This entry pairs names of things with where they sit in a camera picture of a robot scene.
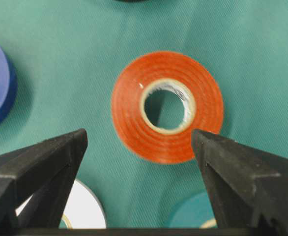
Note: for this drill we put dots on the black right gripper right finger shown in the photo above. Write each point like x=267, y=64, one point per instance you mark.
x=247, y=187

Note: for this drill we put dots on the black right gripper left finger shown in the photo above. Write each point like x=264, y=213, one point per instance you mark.
x=35, y=181

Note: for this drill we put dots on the white tape roll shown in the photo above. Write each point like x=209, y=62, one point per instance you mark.
x=85, y=209

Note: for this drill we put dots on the red tape roll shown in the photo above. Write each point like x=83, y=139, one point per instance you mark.
x=158, y=100

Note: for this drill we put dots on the black tape roll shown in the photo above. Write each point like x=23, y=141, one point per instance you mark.
x=130, y=1

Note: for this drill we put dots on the green tape roll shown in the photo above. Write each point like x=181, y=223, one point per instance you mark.
x=193, y=212

